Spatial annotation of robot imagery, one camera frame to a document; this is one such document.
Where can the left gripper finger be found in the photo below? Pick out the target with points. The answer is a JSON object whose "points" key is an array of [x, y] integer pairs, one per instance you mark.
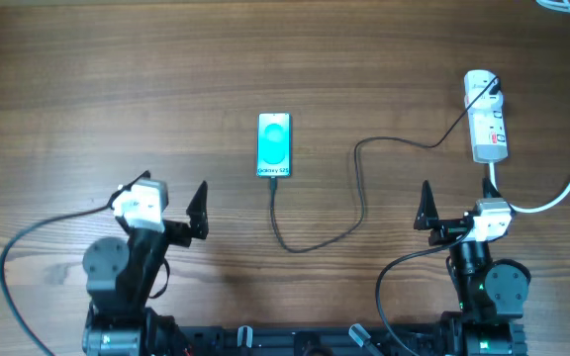
{"points": [[197, 212], [126, 188]]}

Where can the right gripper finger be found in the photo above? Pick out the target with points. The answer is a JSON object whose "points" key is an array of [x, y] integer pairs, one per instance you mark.
{"points": [[427, 215], [492, 202]]}

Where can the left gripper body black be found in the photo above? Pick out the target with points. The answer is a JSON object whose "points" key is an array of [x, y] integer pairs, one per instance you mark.
{"points": [[177, 232]]}

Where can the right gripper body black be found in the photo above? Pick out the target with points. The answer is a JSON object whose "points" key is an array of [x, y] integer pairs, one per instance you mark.
{"points": [[447, 231]]}

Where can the Galaxy smartphone with teal screen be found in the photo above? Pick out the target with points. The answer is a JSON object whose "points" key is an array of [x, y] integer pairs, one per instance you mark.
{"points": [[273, 156]]}

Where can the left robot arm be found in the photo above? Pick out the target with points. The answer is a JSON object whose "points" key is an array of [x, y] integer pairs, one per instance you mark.
{"points": [[121, 272]]}

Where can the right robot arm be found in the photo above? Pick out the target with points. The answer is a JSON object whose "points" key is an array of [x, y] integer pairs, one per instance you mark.
{"points": [[490, 292]]}

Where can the white USB charger adapter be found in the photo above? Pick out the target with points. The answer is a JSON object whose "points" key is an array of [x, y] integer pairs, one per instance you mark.
{"points": [[482, 91]]}

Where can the white power strip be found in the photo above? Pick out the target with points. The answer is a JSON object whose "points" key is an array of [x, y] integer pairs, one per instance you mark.
{"points": [[488, 136]]}

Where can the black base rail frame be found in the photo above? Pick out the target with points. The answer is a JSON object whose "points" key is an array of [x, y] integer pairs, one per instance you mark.
{"points": [[215, 340]]}

